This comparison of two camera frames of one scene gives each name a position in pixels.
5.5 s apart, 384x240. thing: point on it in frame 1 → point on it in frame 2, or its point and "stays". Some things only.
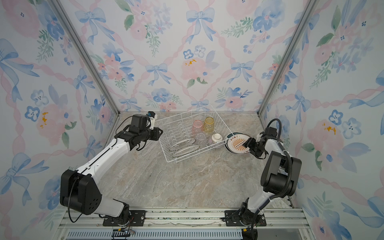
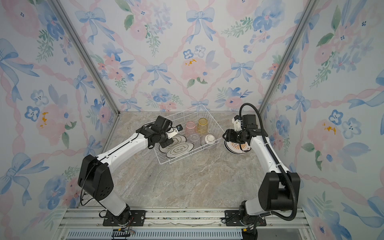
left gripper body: (150, 134) → (165, 141)
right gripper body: (254, 147) → (233, 136)
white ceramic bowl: (217, 137) → (209, 138)
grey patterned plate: (182, 144) → (178, 138)
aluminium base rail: (188, 224) stays
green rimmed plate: (225, 144) stays
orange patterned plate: (235, 143) stays
